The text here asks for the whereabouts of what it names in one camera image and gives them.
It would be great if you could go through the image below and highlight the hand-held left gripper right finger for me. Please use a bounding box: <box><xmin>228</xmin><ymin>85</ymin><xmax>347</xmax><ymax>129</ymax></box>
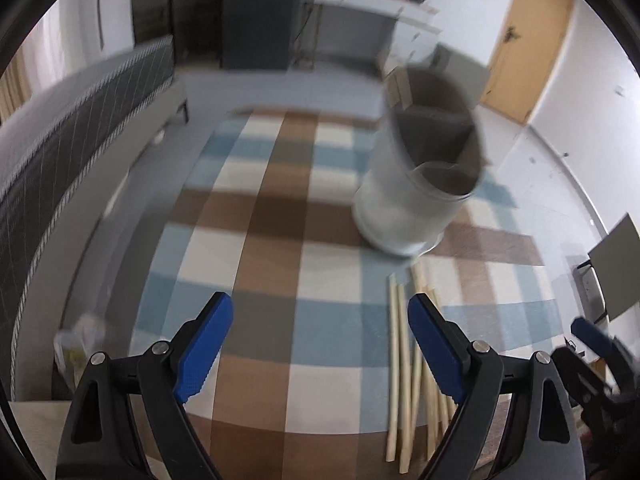
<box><xmin>407</xmin><ymin>292</ymin><xmax>586</xmax><ymax>480</ymax></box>

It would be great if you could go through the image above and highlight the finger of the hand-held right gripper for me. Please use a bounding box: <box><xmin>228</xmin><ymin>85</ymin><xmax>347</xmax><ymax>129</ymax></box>
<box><xmin>571</xmin><ymin>317</ymin><xmax>640</xmax><ymax>396</ymax></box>
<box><xmin>551</xmin><ymin>347</ymin><xmax>608</xmax><ymax>411</ymax></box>

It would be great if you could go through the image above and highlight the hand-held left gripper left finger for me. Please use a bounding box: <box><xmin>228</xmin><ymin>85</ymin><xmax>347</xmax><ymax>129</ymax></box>
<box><xmin>55</xmin><ymin>291</ymin><xmax>235</xmax><ymax>480</ymax></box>

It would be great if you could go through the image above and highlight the bunch of wooden chopsticks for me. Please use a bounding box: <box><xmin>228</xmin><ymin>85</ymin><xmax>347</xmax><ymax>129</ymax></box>
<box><xmin>384</xmin><ymin>257</ymin><xmax>458</xmax><ymax>475</ymax></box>

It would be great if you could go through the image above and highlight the white and grey utensil holder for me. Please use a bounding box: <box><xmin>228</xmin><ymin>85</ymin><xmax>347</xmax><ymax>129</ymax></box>
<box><xmin>352</xmin><ymin>67</ymin><xmax>493</xmax><ymax>258</ymax></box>

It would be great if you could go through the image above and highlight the grey chair with black legs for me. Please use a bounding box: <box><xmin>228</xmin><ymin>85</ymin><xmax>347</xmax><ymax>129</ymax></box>
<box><xmin>575</xmin><ymin>212</ymin><xmax>640</xmax><ymax>326</ymax></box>

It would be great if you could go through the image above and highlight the checkered tablecloth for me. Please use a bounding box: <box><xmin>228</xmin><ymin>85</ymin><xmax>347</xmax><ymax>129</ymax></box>
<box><xmin>127</xmin><ymin>110</ymin><xmax>563</xmax><ymax>480</ymax></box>

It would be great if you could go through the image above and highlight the white plastic bag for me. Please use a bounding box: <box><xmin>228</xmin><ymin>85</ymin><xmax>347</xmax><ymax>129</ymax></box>
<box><xmin>52</xmin><ymin>312</ymin><xmax>108</xmax><ymax>388</ymax></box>

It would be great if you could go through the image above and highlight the grey quilted mattress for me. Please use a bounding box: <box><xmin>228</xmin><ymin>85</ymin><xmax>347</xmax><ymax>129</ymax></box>
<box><xmin>0</xmin><ymin>35</ymin><xmax>176</xmax><ymax>401</ymax></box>

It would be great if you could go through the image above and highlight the grey nightstand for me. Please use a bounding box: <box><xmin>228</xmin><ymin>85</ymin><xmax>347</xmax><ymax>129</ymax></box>
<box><xmin>432</xmin><ymin>45</ymin><xmax>488</xmax><ymax>108</ymax></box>

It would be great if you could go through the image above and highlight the wooden door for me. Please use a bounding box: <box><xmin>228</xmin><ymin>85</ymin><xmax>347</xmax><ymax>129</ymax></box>
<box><xmin>482</xmin><ymin>0</ymin><xmax>576</xmax><ymax>126</ymax></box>

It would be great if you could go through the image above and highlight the beige curtain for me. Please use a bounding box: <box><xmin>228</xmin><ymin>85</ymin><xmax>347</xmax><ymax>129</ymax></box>
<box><xmin>0</xmin><ymin>47</ymin><xmax>33</xmax><ymax>126</ymax></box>

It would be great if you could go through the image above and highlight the dark grey refrigerator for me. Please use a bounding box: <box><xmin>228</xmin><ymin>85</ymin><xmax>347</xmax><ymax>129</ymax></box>
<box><xmin>220</xmin><ymin>0</ymin><xmax>306</xmax><ymax>72</ymax></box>

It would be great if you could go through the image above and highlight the white vanity desk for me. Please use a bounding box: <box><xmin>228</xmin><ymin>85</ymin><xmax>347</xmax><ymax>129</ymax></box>
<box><xmin>302</xmin><ymin>0</ymin><xmax>443</xmax><ymax>68</ymax></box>

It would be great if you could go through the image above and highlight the white wardrobe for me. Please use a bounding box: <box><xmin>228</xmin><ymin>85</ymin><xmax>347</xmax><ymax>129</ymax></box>
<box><xmin>95</xmin><ymin>0</ymin><xmax>137</xmax><ymax>53</ymax></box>

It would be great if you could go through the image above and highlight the dark glass wardrobe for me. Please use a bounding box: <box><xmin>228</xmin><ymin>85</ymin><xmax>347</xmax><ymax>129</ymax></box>
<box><xmin>131</xmin><ymin>0</ymin><xmax>226</xmax><ymax>58</ymax></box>

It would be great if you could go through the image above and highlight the grey bed frame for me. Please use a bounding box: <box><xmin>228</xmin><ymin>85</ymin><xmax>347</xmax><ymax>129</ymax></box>
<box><xmin>10</xmin><ymin>80</ymin><xmax>191</xmax><ymax>401</ymax></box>

